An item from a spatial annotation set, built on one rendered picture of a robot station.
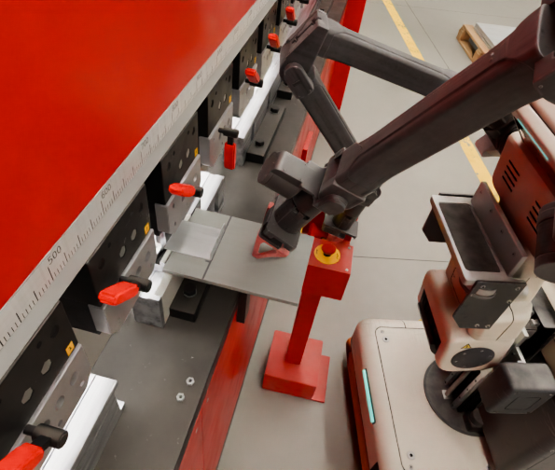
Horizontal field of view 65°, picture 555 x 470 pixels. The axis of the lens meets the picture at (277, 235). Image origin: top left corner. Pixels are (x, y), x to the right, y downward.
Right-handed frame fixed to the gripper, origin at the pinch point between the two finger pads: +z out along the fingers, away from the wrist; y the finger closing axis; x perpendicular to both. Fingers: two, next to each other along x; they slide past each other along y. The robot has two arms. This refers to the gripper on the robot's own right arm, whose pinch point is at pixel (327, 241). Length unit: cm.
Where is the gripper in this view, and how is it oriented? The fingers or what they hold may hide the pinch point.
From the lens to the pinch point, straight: 130.5
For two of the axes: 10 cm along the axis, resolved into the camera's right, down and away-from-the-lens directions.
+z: -3.4, 6.2, 7.1
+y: -9.2, -3.7, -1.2
